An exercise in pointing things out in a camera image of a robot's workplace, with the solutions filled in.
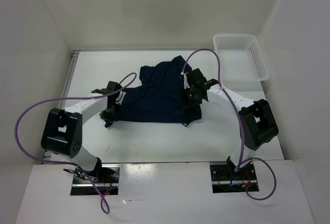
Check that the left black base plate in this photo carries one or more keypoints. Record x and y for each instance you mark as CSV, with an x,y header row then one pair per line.
x,y
107,183

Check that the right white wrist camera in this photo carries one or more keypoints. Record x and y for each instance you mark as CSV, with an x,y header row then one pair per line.
x,y
184,80

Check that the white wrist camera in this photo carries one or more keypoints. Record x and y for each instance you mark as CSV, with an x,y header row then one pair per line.
x,y
184,80
120,98

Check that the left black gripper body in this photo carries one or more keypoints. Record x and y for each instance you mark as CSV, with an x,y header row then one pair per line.
x,y
110,114

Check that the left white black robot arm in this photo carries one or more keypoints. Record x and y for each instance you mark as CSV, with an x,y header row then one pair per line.
x,y
63,129

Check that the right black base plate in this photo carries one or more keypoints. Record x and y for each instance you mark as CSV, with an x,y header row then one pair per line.
x,y
225,180

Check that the white perforated plastic basket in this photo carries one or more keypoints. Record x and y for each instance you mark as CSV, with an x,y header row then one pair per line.
x,y
241,58

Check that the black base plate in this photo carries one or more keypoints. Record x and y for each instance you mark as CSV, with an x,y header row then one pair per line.
x,y
107,183
225,180

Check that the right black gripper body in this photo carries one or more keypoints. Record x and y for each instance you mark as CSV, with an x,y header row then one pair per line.
x,y
191,97

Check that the navy blue shorts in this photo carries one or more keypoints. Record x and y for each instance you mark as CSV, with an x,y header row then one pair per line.
x,y
158,99

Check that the aluminium table edge rail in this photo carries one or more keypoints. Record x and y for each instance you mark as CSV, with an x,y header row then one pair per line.
x,y
67,83

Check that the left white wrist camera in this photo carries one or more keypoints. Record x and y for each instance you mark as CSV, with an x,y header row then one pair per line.
x,y
120,98

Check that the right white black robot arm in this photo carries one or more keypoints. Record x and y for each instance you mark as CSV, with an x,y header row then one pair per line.
x,y
257,124

